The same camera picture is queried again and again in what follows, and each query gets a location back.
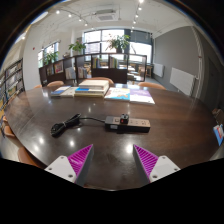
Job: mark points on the small potted plant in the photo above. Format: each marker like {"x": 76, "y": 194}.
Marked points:
{"x": 50, "y": 58}

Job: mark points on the dark grey door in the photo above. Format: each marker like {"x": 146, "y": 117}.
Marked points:
{"x": 212, "y": 83}

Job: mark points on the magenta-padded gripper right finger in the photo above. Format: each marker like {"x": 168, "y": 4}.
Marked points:
{"x": 163, "y": 166}

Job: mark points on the large end window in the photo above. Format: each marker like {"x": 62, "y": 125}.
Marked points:
{"x": 93, "y": 36}

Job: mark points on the medium potted plant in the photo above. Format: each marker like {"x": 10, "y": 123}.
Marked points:
{"x": 77, "y": 46}

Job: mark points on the ceiling spot lights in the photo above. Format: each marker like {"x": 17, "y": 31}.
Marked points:
{"x": 58, "y": 12}

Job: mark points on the side window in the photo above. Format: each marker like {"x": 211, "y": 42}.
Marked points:
{"x": 50, "y": 49}

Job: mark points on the black power strip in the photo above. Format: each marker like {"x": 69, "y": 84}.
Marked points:
{"x": 140, "y": 125}

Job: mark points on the ceiling air conditioner unit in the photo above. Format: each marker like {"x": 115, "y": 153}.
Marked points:
{"x": 105, "y": 15}

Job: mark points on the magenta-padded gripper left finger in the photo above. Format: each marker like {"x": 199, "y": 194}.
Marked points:
{"x": 61, "y": 166}

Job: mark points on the wall bookshelf unit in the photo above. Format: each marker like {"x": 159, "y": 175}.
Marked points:
{"x": 13, "y": 80}

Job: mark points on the thin white book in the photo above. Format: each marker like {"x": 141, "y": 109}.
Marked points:
{"x": 71, "y": 92}

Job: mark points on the dark blue book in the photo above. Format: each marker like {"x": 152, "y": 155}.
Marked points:
{"x": 58, "y": 91}

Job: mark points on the white wall pipe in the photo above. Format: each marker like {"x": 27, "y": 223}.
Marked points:
{"x": 197, "y": 60}

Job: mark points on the blue and white book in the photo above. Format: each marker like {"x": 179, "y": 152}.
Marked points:
{"x": 88, "y": 92}

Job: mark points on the dark divider shelf unit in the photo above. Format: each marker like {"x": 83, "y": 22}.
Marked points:
{"x": 110, "y": 75}

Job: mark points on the large white wall radiator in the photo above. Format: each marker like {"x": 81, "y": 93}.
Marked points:
{"x": 181, "y": 81}

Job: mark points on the thick cream book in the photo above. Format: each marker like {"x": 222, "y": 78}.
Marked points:
{"x": 95, "y": 83}

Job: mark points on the teal illustrated cover book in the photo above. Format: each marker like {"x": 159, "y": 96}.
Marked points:
{"x": 116, "y": 94}

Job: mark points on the orange upholstered chair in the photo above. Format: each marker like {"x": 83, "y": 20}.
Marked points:
{"x": 37, "y": 86}
{"x": 151, "y": 85}
{"x": 102, "y": 80}
{"x": 8, "y": 130}
{"x": 28, "y": 157}
{"x": 55, "y": 83}

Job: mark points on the large bushy potted plant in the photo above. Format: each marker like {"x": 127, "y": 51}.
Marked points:
{"x": 119, "y": 42}

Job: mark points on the blue picture book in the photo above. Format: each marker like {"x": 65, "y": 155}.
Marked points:
{"x": 219, "y": 134}

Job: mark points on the small white wall radiator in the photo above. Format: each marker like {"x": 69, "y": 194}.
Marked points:
{"x": 158, "y": 70}

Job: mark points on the purple cover book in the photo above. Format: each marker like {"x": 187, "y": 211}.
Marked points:
{"x": 141, "y": 96}

